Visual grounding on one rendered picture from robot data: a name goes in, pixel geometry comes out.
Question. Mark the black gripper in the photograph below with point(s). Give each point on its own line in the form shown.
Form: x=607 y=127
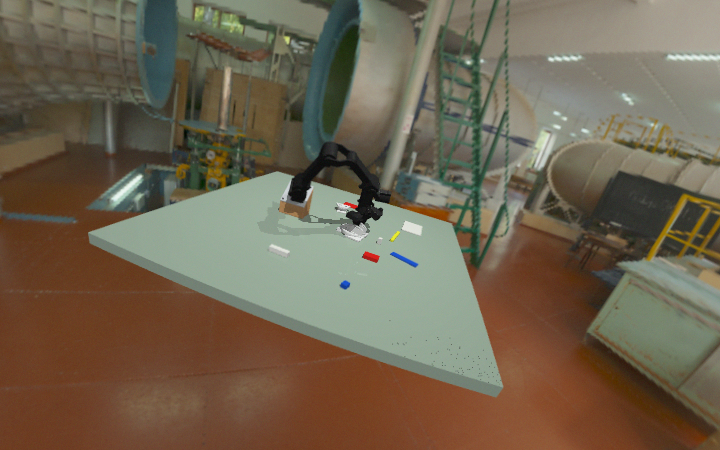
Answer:
x=359 y=216

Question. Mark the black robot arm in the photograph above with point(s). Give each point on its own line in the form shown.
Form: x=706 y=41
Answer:
x=328 y=156

